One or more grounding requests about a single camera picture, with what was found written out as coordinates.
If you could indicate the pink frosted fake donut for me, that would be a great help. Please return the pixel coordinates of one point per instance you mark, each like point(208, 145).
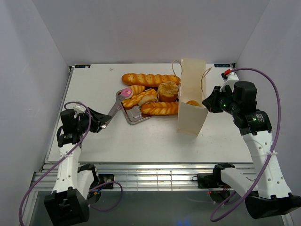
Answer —
point(126, 93)

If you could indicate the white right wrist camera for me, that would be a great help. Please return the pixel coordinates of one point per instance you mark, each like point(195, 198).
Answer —
point(230, 78)

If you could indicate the silver metal tongs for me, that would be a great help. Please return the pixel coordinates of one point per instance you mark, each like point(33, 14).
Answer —
point(116, 107)

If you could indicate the cream paper bag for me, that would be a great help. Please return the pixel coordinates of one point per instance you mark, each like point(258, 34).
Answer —
point(192, 91)

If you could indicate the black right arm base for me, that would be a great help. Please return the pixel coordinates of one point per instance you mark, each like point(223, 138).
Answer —
point(205, 181)

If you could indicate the twisted fake bread front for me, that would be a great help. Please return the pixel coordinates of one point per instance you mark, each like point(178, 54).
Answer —
point(160, 108)

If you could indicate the aluminium frame rail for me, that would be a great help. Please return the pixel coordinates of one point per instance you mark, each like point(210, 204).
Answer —
point(148, 177)

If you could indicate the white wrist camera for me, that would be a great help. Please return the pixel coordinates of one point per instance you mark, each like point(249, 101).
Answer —
point(230, 78)
point(79, 107)

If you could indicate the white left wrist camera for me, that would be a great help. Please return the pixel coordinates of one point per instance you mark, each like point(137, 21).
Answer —
point(79, 107)

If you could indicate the silver metal tray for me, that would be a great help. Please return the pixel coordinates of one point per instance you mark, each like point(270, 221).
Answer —
point(133, 114)

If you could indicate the twisted fake bread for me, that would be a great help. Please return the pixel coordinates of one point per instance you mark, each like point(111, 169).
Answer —
point(160, 108)
point(135, 99)

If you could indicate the small striped fake bread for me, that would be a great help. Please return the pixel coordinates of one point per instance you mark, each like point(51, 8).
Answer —
point(137, 89)

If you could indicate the round sesame fake bread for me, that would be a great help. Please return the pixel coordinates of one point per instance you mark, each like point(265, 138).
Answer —
point(168, 91)

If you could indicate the fake bagel in bag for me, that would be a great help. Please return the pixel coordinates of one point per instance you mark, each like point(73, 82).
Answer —
point(193, 103)

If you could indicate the long fake baguette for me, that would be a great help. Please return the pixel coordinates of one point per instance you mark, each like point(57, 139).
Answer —
point(148, 80)

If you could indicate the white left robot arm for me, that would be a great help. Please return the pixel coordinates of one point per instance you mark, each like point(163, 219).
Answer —
point(67, 204)

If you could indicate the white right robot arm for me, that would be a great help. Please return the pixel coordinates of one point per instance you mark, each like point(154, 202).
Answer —
point(270, 196)

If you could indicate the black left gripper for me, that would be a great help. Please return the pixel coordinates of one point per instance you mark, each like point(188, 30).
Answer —
point(96, 124)

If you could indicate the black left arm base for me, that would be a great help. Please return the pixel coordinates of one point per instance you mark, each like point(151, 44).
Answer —
point(105, 178)

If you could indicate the twisted fake bread middle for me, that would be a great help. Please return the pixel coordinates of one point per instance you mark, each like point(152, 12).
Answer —
point(135, 99)

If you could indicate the pale shell fake bread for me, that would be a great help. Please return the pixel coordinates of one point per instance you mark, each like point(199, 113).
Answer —
point(147, 99)

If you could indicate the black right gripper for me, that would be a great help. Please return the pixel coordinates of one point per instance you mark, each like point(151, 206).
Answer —
point(210, 102)

